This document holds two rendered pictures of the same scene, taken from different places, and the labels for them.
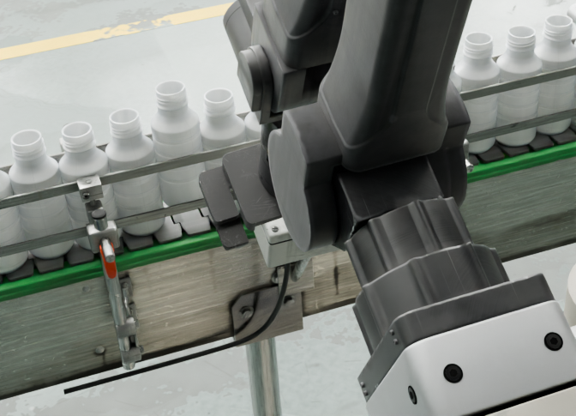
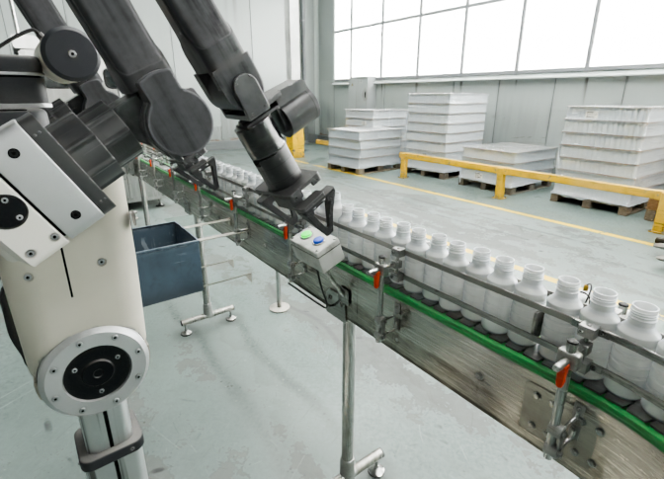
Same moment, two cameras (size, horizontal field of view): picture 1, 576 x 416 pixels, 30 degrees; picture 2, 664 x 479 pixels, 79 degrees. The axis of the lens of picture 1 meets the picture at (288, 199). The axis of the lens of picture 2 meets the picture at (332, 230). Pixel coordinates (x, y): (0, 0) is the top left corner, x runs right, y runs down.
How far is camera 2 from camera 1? 1.30 m
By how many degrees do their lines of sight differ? 63
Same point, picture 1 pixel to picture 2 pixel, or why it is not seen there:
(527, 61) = (451, 258)
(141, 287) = not seen: hidden behind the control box
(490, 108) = (431, 275)
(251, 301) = (331, 293)
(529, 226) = (435, 359)
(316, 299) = (350, 314)
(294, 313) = (342, 312)
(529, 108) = (446, 286)
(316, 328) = (530, 452)
